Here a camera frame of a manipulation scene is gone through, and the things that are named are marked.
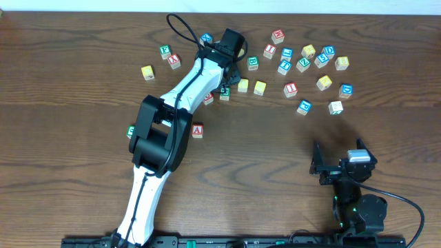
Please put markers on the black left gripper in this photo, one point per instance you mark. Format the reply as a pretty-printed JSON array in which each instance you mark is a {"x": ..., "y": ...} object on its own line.
[{"x": 233, "y": 76}]

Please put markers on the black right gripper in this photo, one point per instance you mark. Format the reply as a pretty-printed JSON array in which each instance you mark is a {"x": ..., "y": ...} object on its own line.
[{"x": 335, "y": 173}]

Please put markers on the red U wooden block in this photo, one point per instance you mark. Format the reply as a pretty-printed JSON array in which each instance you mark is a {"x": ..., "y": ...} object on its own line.
[{"x": 208, "y": 99}]

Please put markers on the red i block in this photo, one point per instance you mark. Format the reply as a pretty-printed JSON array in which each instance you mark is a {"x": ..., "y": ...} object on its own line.
[
  {"x": 290, "y": 89},
  {"x": 269, "y": 51}
]

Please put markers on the red A wooden block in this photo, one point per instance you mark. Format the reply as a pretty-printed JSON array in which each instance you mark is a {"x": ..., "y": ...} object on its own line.
[{"x": 197, "y": 131}]

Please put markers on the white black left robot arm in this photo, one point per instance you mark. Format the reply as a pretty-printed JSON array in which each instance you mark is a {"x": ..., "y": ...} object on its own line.
[{"x": 162, "y": 129}]

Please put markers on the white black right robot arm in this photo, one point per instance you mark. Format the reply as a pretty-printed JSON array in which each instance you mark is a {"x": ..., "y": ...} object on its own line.
[{"x": 357, "y": 212}]

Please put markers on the yellow block upper middle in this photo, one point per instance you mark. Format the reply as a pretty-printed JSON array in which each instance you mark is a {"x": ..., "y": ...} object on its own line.
[{"x": 241, "y": 52}]

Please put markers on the blue X wooden block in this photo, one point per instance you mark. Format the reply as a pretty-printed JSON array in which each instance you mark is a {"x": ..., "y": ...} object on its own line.
[{"x": 205, "y": 39}]

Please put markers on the green B wooden block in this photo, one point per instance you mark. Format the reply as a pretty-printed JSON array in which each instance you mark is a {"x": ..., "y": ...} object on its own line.
[{"x": 252, "y": 63}]

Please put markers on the yellow block centre left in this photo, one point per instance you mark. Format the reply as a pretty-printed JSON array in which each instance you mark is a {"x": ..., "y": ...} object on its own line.
[{"x": 243, "y": 85}]

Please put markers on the plain L green 7 block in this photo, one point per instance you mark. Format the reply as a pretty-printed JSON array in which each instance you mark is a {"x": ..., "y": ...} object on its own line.
[{"x": 335, "y": 107}]

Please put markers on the red H wooden block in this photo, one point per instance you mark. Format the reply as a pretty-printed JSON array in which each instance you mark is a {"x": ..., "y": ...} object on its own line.
[{"x": 277, "y": 36}]

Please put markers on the green R wooden block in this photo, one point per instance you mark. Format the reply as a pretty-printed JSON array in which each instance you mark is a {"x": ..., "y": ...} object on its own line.
[{"x": 225, "y": 94}]

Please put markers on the yellow block centre right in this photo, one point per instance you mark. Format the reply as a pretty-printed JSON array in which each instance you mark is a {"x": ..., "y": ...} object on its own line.
[{"x": 259, "y": 88}]

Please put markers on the blue L wooden block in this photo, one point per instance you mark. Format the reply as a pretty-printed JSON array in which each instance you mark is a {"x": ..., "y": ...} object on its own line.
[{"x": 286, "y": 54}]

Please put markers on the blue T wooden block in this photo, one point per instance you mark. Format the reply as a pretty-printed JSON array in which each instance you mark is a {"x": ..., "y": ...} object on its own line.
[{"x": 284, "y": 67}]

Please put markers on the blue P wooden block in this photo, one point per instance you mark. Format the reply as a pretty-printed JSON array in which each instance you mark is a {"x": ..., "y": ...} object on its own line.
[{"x": 304, "y": 107}]

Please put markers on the red X wooden block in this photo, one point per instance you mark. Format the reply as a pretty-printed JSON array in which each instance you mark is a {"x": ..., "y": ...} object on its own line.
[{"x": 174, "y": 61}]

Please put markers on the blue D lower block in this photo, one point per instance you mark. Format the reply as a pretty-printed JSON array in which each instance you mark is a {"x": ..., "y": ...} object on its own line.
[{"x": 345, "y": 91}]

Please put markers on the blue d block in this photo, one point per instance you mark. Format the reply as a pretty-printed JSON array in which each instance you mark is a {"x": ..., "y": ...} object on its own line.
[
  {"x": 345, "y": 91},
  {"x": 329, "y": 51}
]

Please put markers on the green F wooden block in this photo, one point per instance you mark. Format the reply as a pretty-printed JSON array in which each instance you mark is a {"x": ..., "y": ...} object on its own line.
[{"x": 165, "y": 51}]

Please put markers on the green Z wooden block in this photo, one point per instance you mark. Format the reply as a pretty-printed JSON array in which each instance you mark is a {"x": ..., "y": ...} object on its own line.
[{"x": 303, "y": 64}]

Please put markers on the yellow block upper right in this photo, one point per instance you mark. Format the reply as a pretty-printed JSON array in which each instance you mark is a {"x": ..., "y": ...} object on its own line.
[{"x": 308, "y": 51}]

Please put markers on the yellow block far left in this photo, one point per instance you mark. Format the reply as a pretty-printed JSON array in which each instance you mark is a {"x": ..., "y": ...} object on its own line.
[{"x": 147, "y": 72}]

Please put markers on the yellow 8 wooden block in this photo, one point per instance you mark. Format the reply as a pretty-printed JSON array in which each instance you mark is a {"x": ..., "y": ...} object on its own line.
[{"x": 342, "y": 63}]

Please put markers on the blue 5 wooden block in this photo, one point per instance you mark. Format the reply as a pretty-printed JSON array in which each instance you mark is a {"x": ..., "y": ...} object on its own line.
[{"x": 321, "y": 60}]

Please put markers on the blue D upper block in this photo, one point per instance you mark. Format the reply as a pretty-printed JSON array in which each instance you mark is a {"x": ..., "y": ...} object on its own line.
[{"x": 329, "y": 51}]

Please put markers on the green J wooden block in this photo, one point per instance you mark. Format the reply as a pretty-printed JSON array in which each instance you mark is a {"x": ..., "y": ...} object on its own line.
[{"x": 130, "y": 131}]

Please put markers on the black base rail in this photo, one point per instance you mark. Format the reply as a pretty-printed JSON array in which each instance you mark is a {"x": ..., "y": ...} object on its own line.
[{"x": 301, "y": 240}]

